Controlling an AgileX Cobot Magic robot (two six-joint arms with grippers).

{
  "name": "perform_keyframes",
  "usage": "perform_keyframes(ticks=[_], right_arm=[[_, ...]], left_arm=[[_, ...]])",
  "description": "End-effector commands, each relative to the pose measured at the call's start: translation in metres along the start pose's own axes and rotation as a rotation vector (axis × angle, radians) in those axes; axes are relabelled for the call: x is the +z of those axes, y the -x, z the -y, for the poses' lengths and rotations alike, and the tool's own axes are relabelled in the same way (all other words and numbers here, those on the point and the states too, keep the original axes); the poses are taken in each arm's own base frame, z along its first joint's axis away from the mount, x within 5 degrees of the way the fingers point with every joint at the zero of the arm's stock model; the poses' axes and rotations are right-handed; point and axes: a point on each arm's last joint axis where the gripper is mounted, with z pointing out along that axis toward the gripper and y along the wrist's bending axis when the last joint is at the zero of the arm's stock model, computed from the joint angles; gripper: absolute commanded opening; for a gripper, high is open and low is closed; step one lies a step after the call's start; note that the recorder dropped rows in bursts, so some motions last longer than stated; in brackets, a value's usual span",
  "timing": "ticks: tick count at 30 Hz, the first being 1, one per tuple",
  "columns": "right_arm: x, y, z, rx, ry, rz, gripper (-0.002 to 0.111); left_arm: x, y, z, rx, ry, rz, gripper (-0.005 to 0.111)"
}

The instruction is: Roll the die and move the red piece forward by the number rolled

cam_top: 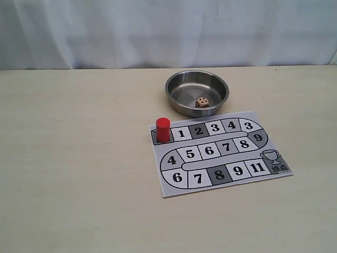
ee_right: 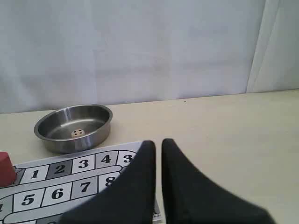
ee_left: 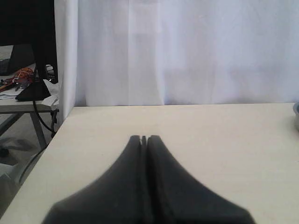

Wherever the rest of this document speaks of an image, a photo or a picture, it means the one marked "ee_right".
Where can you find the printed number game board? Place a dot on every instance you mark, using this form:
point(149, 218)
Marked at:
point(45, 189)

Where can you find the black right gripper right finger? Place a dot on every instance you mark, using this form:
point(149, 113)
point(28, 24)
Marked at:
point(190, 197)

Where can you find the stainless steel bowl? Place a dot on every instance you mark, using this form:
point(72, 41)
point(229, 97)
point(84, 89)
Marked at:
point(54, 129)

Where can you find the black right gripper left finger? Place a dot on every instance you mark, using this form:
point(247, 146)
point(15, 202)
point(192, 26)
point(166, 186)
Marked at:
point(129, 199)

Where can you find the red cylinder game piece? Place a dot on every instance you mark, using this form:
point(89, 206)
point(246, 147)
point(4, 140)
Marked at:
point(7, 171)

